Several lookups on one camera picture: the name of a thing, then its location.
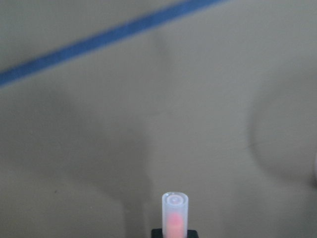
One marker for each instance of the pink mesh pen holder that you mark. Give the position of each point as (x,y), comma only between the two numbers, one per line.
(315,169)

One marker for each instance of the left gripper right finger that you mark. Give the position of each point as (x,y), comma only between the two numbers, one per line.
(192,234)

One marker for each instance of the orange highlighter pen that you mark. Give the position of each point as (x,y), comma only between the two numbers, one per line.
(174,215)

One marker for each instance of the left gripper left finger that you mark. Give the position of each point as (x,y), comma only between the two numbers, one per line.
(156,233)

